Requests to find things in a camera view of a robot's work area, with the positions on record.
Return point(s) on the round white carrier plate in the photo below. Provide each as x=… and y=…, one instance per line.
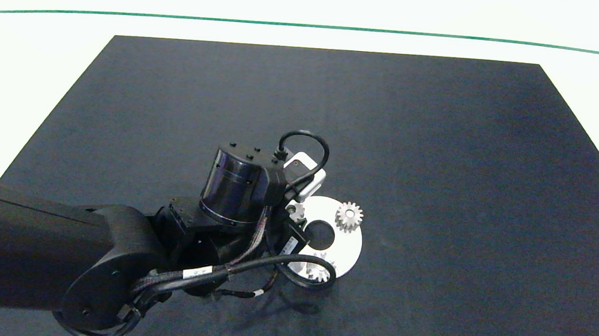
x=347, y=246

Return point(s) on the dark mat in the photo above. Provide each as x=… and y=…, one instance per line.
x=438, y=173

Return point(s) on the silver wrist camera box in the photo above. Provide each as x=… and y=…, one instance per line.
x=300, y=162

